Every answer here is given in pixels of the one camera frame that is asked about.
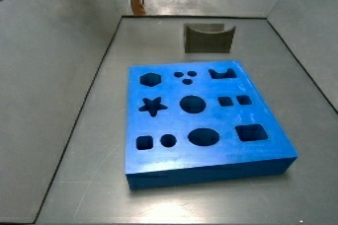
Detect black curved fixture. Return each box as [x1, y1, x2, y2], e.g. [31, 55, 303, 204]
[183, 23, 237, 53]

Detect blue shape sorting block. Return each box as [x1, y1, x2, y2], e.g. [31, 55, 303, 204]
[126, 61, 298, 189]

